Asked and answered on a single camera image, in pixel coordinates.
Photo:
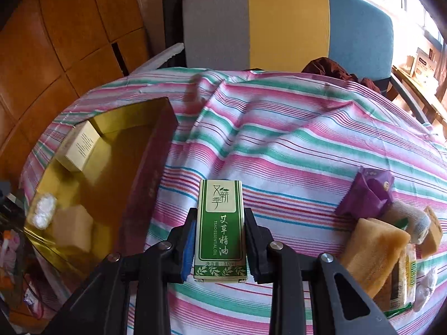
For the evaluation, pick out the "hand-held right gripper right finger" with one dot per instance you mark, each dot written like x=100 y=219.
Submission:
x=253 y=251

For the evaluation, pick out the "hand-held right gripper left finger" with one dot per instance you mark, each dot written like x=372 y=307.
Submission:
x=188 y=251

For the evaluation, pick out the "green essential oil box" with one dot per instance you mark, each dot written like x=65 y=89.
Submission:
x=220 y=230

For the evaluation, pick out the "brown gift box gold interior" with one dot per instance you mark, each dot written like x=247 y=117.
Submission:
x=118 y=153

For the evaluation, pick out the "cream sock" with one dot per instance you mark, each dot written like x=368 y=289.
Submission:
x=407 y=218

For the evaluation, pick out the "pink green striped cloth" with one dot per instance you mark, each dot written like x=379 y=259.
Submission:
x=279 y=139

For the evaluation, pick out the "pale yellow sponge block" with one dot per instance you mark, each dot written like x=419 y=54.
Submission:
x=73 y=228

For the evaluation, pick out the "yellow fluffy towel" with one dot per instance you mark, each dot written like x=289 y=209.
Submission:
x=373 y=254

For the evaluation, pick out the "purple snack packet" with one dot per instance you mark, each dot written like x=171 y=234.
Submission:
x=363 y=195

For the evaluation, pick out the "white cotton pads packet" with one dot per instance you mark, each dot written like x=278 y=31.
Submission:
x=42 y=212

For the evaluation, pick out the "small cream carton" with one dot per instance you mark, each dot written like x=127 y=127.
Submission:
x=78 y=146

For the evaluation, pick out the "green white snack packet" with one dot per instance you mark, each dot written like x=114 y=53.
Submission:
x=405 y=279

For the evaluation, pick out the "pile of colourful plastic bags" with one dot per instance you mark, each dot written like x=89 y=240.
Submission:
x=14 y=251

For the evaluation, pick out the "white plastic wrapped item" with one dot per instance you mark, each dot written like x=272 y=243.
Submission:
x=425 y=288

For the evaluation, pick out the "yellow sponge with brown edge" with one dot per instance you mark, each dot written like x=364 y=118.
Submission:
x=431 y=233

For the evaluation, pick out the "dark red cloth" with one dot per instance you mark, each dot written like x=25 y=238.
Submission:
x=331 y=71

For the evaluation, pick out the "wooden side desk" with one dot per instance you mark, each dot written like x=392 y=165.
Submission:
x=419 y=94

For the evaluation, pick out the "grey yellow blue chair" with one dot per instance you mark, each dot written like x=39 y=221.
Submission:
x=286 y=24

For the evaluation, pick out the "wooden cabinet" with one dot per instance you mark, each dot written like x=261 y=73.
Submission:
x=63 y=42

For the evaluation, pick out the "printed cardboard box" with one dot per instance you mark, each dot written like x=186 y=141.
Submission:
x=424 y=64

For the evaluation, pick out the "window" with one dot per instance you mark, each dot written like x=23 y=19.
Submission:
x=412 y=0

